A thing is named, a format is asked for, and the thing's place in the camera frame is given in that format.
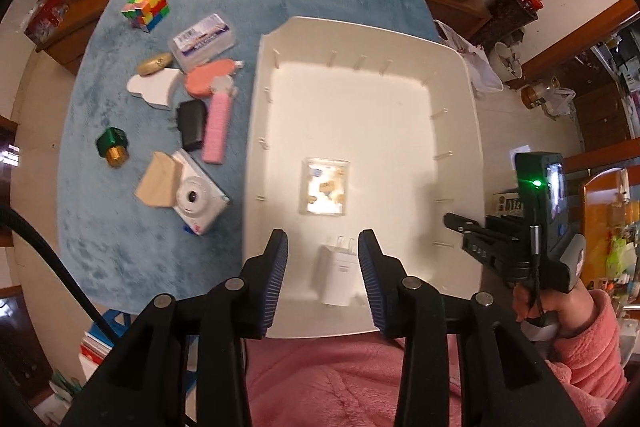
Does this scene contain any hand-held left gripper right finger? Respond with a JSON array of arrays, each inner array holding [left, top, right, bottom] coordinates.
[[357, 229, 586, 427]]

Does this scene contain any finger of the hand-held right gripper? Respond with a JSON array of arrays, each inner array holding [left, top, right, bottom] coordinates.
[[443, 212, 488, 234], [461, 231, 501, 267]]

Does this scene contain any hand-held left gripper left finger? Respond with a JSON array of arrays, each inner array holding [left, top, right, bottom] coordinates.
[[60, 228, 290, 427]]

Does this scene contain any white charger plug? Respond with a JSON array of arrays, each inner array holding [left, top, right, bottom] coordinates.
[[318, 234, 362, 307]]

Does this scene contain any white toy camera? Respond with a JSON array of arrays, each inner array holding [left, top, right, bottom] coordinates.
[[170, 148, 232, 237]]

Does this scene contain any white plastic tray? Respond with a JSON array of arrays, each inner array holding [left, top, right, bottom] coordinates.
[[241, 16, 486, 340]]

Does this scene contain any long pink comb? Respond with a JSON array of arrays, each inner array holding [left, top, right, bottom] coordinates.
[[202, 77, 236, 165]]

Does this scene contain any black power adapter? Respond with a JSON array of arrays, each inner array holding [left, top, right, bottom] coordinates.
[[175, 99, 208, 152]]

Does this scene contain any pink heart-shaped case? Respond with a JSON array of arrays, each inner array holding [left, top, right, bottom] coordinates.
[[185, 59, 244, 98]]

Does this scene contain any green bottle with gold cap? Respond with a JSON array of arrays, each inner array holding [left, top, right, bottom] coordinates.
[[96, 128, 130, 168]]

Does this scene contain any white cloud-shaped block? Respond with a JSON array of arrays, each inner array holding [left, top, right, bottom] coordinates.
[[126, 68, 183, 112]]

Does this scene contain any beige oval stone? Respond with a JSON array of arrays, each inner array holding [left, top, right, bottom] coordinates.
[[138, 52, 173, 76]]

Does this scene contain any person's right forearm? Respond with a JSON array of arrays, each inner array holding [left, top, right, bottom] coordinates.
[[544, 289, 632, 404]]

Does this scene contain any person's right hand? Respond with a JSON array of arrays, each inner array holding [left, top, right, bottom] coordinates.
[[512, 282, 594, 339]]

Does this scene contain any printed cardboard box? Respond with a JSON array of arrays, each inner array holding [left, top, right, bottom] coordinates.
[[492, 191, 521, 214]]

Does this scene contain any glossy wooden table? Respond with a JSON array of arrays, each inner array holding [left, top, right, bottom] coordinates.
[[580, 167, 640, 298]]

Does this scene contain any clear plastic card box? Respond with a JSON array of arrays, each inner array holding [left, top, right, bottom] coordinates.
[[298, 157, 351, 216]]

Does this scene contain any pink fleece robe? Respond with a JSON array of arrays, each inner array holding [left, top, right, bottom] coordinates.
[[245, 332, 551, 427]]

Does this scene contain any blue fleece blanket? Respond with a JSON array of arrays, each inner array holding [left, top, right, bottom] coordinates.
[[56, 0, 441, 313]]

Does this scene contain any amber oil bottle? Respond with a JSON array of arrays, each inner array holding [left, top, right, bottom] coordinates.
[[521, 79, 551, 110]]

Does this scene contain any wooden cupboard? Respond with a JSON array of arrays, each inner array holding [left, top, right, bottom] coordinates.
[[565, 0, 640, 158]]

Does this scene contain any wooden block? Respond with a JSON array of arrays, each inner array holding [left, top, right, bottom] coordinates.
[[134, 151, 182, 208]]

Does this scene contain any small clear plastic bag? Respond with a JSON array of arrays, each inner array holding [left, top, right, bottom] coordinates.
[[545, 87, 576, 118]]

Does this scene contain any white plastic bag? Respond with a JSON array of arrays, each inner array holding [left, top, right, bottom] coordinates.
[[432, 19, 503, 92]]

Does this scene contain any white bucket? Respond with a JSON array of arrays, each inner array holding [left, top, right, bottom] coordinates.
[[492, 41, 525, 82]]

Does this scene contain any stack of books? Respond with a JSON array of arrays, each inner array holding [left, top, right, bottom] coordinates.
[[80, 307, 131, 368]]

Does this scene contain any dark container with red lid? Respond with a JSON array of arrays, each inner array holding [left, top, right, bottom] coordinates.
[[472, 0, 543, 48]]

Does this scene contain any white tissue pack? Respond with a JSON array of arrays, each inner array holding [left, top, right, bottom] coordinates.
[[171, 12, 237, 72]]

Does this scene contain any colourful puzzle cube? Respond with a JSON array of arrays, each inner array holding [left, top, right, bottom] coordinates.
[[121, 0, 170, 34]]

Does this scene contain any low wooden cabinet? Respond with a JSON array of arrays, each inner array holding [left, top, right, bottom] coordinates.
[[35, 0, 140, 75]]

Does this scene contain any red packet box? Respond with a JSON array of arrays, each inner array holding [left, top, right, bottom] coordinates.
[[22, 0, 70, 45]]

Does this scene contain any thick black cable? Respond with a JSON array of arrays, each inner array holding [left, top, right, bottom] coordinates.
[[0, 204, 121, 348]]

